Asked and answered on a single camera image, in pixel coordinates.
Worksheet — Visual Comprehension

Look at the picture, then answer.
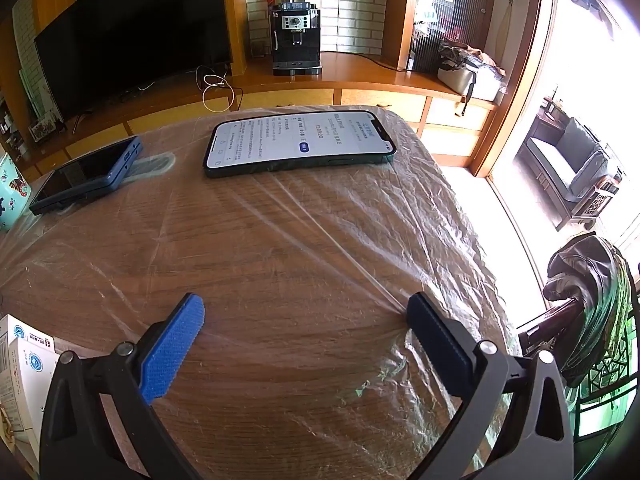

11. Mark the black tablet with keyboard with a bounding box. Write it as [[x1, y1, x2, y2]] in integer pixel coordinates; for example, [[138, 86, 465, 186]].
[[28, 135, 144, 216]]

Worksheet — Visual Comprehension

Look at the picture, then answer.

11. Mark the wooden television cabinet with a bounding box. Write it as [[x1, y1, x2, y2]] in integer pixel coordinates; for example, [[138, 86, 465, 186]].
[[0, 50, 501, 186]]

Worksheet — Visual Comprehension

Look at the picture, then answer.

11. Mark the dark green smartphone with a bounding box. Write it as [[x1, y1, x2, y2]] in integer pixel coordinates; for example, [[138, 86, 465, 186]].
[[202, 110, 397, 179]]

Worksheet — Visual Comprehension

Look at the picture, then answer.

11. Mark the teal patterned mug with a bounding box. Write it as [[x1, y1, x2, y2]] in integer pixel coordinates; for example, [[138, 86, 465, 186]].
[[0, 152, 33, 233]]

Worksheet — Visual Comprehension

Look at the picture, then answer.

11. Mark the dark jacket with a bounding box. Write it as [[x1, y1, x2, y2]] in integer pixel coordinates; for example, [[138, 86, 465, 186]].
[[542, 232, 636, 388]]

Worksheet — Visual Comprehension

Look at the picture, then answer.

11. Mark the dark wooden chair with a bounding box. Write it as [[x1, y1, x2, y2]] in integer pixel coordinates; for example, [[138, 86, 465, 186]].
[[517, 300, 640, 461]]

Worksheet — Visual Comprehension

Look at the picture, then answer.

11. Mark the black flat screen television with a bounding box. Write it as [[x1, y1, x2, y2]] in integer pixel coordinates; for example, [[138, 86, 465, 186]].
[[34, 0, 235, 123]]

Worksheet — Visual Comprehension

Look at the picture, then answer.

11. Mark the grey bag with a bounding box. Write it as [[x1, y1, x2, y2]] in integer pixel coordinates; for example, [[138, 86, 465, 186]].
[[437, 37, 508, 103]]

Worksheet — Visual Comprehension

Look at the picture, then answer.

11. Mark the white cable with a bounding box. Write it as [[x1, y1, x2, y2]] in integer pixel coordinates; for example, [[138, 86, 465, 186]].
[[195, 65, 239, 113]]

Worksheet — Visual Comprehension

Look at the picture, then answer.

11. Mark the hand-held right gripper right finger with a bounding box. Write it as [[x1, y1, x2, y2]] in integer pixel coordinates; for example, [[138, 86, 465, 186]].
[[406, 292, 576, 480]]

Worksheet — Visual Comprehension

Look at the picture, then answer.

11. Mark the white and blue carton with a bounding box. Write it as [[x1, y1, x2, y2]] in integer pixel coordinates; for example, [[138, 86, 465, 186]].
[[0, 314, 61, 466]]

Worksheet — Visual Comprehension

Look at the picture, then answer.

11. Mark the small photo card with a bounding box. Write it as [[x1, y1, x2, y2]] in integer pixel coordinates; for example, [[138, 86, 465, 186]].
[[27, 119, 67, 142]]

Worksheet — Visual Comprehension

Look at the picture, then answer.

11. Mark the grey cushioned wooden armchair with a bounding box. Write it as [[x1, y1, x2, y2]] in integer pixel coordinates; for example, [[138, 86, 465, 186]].
[[517, 117, 621, 231]]

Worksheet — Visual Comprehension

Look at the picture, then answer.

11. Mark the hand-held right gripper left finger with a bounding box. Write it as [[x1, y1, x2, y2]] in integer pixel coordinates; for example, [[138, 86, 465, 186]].
[[39, 292, 206, 480]]

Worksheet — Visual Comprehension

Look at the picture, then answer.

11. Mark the black ribbed heater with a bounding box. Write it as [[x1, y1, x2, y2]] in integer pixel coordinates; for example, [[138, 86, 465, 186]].
[[409, 30, 446, 73]]

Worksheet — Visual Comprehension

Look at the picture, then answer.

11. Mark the black coffee machine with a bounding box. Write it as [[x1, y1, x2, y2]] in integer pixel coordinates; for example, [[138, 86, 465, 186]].
[[270, 2, 323, 77]]

